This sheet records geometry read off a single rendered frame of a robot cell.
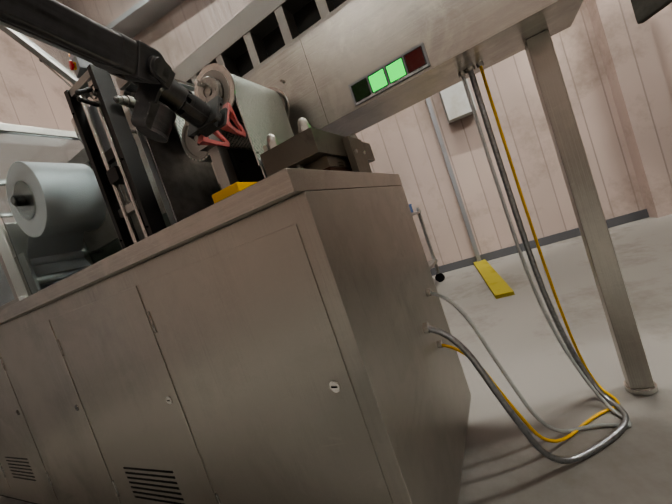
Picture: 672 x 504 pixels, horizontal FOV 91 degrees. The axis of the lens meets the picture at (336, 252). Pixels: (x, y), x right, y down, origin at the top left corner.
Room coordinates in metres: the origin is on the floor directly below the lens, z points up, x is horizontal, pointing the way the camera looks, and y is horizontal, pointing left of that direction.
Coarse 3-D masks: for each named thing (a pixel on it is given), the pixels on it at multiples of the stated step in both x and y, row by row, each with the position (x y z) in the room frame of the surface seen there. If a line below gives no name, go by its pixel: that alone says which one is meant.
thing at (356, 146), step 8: (344, 144) 0.91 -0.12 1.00; (352, 144) 0.92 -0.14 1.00; (360, 144) 0.98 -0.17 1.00; (352, 152) 0.91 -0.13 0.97; (360, 152) 0.96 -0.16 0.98; (352, 160) 0.91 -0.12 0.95; (360, 160) 0.94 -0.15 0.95; (352, 168) 0.91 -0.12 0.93; (360, 168) 0.92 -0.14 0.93; (368, 168) 0.98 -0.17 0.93
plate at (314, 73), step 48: (384, 0) 1.00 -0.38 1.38; (432, 0) 0.95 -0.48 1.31; (480, 0) 0.89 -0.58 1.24; (528, 0) 0.85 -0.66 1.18; (576, 0) 0.85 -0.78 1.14; (288, 48) 1.17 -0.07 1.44; (336, 48) 1.09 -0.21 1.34; (384, 48) 1.02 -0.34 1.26; (432, 48) 0.96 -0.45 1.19; (480, 48) 0.94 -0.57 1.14; (288, 96) 1.19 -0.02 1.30; (336, 96) 1.11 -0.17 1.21; (384, 96) 1.06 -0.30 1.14
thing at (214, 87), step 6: (204, 78) 0.90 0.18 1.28; (210, 78) 0.89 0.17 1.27; (210, 84) 0.90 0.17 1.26; (216, 84) 0.89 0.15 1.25; (198, 90) 0.92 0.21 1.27; (204, 90) 0.91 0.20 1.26; (210, 90) 0.90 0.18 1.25; (216, 90) 0.89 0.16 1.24; (222, 90) 0.90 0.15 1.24; (204, 96) 0.91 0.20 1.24; (210, 96) 0.91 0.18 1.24; (222, 96) 0.91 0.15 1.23
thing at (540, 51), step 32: (544, 32) 0.97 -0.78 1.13; (544, 64) 0.98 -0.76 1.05; (544, 96) 0.99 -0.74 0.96; (576, 128) 0.97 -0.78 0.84; (576, 160) 0.98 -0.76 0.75; (576, 192) 0.99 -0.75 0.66; (608, 256) 0.97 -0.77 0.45; (608, 288) 0.98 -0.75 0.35; (608, 320) 1.02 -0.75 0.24; (640, 352) 0.97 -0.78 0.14; (640, 384) 0.98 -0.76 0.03
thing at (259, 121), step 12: (240, 108) 0.90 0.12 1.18; (252, 108) 0.95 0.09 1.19; (264, 108) 1.00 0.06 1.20; (252, 120) 0.93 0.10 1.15; (264, 120) 0.98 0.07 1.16; (276, 120) 1.04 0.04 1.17; (288, 120) 1.10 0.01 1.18; (252, 132) 0.91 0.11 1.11; (264, 132) 0.96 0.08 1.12; (276, 132) 1.02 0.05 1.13; (288, 132) 1.08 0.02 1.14; (252, 144) 0.90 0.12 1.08; (264, 144) 0.94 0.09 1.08
